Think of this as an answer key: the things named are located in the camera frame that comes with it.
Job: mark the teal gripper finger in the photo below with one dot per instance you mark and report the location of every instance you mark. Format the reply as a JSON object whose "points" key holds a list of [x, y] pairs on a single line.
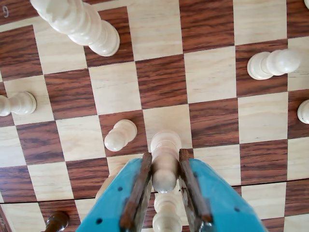
{"points": [[217, 205], [113, 205]]}

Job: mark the wooden folding chessboard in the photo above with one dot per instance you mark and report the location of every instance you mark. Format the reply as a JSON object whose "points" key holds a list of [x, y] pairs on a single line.
{"points": [[210, 72]]}

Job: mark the dark wooden pawn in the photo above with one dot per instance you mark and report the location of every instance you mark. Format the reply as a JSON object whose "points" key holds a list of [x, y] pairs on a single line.
{"points": [[56, 221]]}

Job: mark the light wooden queen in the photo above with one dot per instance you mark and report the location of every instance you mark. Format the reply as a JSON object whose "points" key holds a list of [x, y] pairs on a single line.
{"points": [[166, 217]]}

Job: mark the light wooden king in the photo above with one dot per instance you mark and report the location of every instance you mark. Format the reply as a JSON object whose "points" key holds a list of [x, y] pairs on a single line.
{"points": [[79, 26]]}

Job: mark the light wooden pawn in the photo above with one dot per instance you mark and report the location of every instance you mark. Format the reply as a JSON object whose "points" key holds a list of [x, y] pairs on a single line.
{"points": [[120, 135], [265, 65], [21, 104], [304, 112]]}

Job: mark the light wooden bishop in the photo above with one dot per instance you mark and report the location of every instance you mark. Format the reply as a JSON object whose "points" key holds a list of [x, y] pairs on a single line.
{"points": [[165, 154]]}

